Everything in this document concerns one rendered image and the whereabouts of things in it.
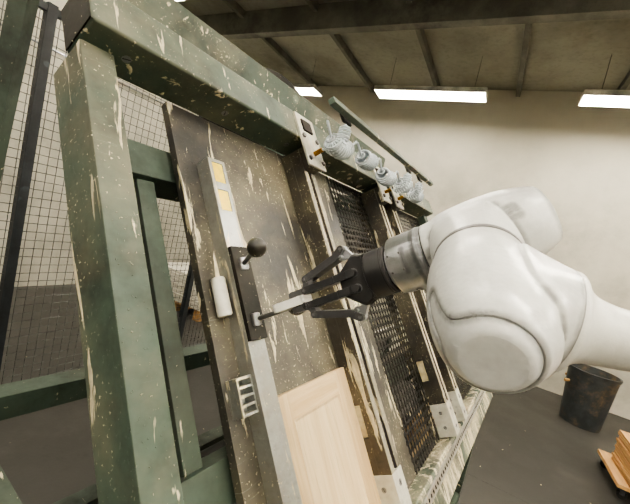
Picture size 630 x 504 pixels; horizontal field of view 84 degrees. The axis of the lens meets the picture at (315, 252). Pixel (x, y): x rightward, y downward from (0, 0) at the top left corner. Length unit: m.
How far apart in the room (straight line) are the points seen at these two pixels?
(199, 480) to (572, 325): 0.60
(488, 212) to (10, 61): 1.19
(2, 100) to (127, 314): 0.84
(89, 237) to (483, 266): 0.55
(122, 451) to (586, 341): 0.54
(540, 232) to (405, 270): 0.16
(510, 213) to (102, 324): 0.57
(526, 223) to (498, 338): 0.20
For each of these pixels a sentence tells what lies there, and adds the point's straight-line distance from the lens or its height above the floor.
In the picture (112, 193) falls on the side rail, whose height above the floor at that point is 1.57.
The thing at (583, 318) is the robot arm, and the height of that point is 1.57.
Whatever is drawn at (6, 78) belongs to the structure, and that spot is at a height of 1.79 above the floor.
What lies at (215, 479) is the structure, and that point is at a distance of 0.75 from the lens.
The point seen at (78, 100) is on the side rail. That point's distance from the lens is 0.76.
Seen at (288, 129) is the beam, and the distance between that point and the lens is 1.10.
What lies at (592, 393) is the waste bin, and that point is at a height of 0.44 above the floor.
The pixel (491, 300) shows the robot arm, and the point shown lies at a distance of 0.31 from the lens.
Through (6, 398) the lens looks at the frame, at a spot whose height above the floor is 0.78.
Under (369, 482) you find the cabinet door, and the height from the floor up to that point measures 1.00.
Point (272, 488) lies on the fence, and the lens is 0.77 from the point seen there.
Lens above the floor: 1.60
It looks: 4 degrees down
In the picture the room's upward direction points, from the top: 13 degrees clockwise
